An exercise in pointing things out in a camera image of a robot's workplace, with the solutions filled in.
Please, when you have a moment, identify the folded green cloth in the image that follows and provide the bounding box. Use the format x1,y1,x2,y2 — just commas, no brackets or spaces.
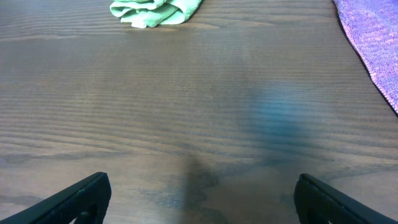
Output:
109,0,202,29

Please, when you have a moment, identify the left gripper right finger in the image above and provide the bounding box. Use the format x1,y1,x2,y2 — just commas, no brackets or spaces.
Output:
294,174,397,224

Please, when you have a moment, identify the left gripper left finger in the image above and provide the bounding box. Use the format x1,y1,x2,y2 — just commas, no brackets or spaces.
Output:
1,172,111,224

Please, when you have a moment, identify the purple cloth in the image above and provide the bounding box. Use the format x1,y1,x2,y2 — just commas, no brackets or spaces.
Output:
333,0,397,112

